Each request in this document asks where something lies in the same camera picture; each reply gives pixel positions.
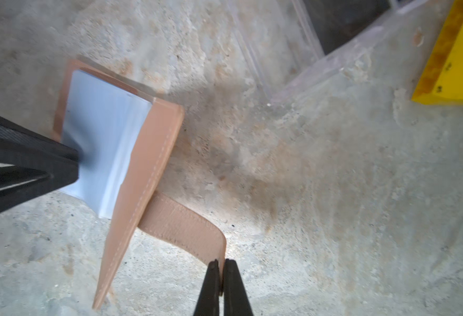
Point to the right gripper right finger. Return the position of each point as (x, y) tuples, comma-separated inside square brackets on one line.
[(236, 301)]

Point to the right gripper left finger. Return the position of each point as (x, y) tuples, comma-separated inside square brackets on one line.
[(208, 300)]

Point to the yellow triangular plastic piece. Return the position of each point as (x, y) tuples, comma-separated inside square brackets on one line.
[(441, 81)]

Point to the clear acrylic card box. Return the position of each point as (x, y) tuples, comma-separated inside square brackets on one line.
[(290, 46)]

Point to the brown leather card holder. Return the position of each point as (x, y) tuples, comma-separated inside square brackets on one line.
[(125, 138)]

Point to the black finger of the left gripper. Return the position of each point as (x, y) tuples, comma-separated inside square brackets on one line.
[(32, 165)]

